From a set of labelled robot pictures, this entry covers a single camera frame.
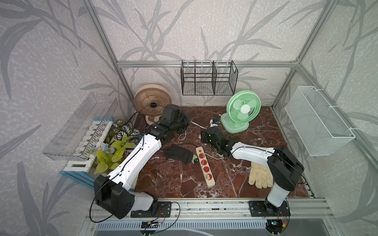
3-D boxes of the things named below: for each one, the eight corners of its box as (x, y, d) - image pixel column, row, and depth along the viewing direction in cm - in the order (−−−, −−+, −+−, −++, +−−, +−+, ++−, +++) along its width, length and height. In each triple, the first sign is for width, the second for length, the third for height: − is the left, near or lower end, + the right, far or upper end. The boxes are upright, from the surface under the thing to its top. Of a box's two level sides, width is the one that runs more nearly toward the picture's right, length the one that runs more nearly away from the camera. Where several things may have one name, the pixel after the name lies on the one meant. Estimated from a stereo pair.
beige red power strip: (209, 187, 82) (209, 186, 80) (196, 149, 97) (196, 147, 95) (215, 185, 82) (215, 184, 80) (201, 147, 98) (201, 145, 96)
